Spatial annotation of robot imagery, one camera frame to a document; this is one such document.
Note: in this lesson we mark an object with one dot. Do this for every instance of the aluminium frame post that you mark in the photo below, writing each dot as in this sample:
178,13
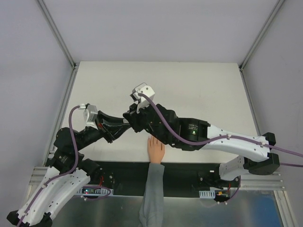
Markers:
262,33
56,33

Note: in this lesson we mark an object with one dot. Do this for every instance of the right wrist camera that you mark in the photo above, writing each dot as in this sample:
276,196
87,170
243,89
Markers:
140,94

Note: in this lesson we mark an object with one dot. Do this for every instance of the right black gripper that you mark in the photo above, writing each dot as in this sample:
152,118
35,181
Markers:
144,117

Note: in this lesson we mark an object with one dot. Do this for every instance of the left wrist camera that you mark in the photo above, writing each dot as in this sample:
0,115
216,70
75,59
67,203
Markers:
90,114

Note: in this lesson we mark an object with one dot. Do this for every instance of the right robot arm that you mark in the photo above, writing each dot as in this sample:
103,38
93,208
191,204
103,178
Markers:
253,154

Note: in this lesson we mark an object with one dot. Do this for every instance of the white cable duct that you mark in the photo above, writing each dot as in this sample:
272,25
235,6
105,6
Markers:
94,191
214,193

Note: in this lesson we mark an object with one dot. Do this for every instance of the right white cable duct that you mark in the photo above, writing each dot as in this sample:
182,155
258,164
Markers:
214,193

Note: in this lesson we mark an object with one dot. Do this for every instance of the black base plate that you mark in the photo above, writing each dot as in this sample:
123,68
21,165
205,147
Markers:
181,180

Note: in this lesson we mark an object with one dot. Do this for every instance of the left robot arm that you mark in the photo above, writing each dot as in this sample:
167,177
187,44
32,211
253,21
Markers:
68,171

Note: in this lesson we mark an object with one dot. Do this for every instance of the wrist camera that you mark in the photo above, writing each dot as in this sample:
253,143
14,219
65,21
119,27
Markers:
90,114
140,94

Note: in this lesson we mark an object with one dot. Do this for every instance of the grey sleeved forearm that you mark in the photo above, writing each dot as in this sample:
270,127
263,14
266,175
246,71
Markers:
152,206

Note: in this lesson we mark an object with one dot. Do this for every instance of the left aluminium frame post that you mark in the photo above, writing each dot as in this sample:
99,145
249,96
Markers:
56,33

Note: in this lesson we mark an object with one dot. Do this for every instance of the right aluminium frame post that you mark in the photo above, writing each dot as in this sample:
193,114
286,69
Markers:
262,33

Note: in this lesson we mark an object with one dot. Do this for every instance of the left white cable duct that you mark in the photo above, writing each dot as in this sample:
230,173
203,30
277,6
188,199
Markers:
94,191

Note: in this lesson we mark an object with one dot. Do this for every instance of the mannequin hand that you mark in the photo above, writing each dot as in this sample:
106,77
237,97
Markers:
156,150

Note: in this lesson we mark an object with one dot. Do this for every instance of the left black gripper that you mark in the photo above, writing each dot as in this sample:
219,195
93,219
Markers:
104,126

